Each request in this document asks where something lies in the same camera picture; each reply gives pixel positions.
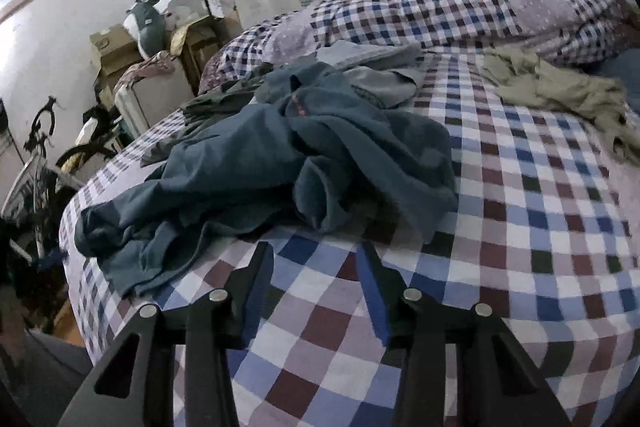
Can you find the bicycle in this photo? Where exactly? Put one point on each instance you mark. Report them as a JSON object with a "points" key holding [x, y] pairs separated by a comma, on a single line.
{"points": [[40, 142]]}

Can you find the checked quilt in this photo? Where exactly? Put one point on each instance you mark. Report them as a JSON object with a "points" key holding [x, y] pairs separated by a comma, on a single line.
{"points": [[400, 17]]}

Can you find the cardboard box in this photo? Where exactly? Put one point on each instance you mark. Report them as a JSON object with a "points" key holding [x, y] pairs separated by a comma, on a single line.
{"points": [[112, 44], [200, 42]]}

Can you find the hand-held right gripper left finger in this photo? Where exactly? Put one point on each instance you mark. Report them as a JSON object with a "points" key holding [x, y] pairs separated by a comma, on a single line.
{"points": [[251, 292]]}

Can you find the dark green garment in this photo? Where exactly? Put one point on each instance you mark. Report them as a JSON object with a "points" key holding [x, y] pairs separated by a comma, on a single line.
{"points": [[210, 107]]}

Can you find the white storage case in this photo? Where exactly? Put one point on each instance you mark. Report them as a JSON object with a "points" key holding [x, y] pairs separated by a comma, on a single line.
{"points": [[155, 97]]}

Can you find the teal long-sleeved shirt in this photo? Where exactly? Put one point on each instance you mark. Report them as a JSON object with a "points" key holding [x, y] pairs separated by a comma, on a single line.
{"points": [[240, 157]]}

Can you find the khaki garment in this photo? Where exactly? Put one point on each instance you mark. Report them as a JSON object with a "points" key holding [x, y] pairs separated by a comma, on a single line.
{"points": [[550, 82]]}

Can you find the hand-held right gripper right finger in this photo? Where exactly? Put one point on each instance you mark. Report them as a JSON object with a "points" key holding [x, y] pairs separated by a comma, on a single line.
{"points": [[371, 292]]}

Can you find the grey white plush toy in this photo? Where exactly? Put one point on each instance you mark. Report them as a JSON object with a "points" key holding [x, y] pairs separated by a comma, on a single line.
{"points": [[147, 22]]}

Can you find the blue printed pillow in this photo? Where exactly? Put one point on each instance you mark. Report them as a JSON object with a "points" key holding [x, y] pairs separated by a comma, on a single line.
{"points": [[625, 72]]}

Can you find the bed with checkered sheet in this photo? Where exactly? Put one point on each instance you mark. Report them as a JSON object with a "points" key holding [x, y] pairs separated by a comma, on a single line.
{"points": [[525, 217]]}

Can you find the pink floral cloth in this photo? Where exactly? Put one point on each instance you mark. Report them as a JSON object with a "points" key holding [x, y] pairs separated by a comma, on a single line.
{"points": [[145, 67]]}

